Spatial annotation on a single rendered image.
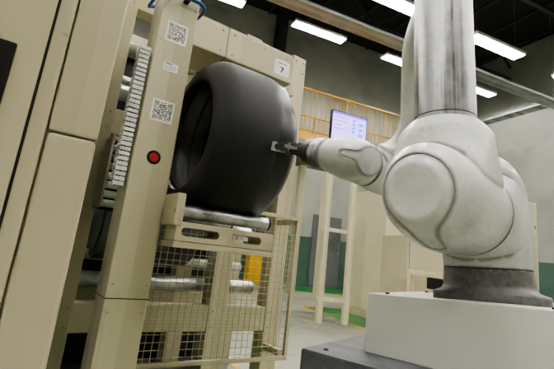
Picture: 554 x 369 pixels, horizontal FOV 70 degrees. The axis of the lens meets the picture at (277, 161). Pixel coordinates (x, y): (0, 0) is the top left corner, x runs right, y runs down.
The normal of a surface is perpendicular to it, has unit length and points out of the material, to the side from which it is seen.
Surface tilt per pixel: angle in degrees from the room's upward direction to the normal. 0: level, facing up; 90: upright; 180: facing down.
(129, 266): 90
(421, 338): 90
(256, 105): 75
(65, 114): 90
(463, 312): 90
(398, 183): 99
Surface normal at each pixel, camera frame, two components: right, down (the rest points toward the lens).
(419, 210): -0.69, -0.19
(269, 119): 0.58, -0.24
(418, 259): 0.41, -0.16
